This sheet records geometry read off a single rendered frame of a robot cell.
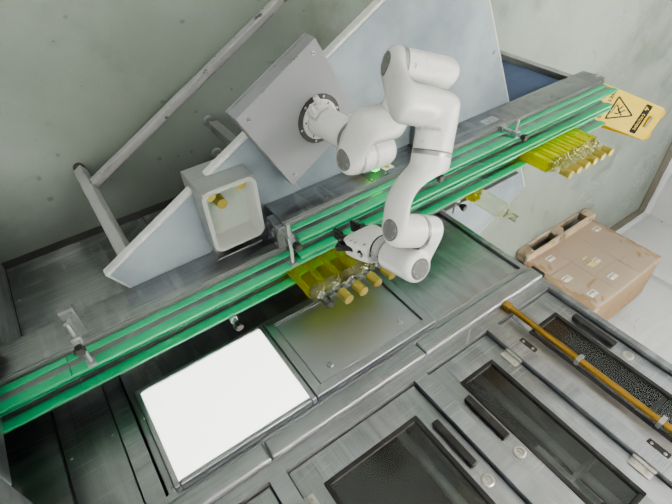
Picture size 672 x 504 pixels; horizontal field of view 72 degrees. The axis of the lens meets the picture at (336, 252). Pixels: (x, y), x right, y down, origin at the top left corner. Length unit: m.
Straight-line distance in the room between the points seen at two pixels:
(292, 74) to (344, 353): 0.84
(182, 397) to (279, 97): 0.91
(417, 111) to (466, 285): 0.93
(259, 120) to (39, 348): 0.88
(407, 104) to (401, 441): 0.90
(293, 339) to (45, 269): 1.08
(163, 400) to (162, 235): 0.49
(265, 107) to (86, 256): 1.08
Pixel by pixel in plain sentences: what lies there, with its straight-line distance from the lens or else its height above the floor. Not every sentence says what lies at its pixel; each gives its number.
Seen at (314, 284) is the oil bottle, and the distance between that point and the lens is 1.48.
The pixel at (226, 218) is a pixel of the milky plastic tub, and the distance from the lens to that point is 1.54.
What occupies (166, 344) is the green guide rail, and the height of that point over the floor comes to 0.95.
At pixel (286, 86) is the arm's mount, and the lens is 1.40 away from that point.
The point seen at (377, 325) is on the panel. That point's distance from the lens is 1.56.
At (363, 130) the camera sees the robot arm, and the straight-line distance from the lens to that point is 1.17.
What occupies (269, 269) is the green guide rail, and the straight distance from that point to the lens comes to 1.53.
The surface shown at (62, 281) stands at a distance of 2.07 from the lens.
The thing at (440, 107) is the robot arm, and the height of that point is 1.35.
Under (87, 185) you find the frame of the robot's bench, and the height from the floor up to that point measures 0.20.
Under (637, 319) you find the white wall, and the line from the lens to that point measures 6.26.
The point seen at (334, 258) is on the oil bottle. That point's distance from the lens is 1.56.
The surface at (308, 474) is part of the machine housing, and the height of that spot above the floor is 1.47.
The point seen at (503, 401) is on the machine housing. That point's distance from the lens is 1.52.
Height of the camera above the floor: 1.96
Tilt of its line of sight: 38 degrees down
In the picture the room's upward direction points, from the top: 133 degrees clockwise
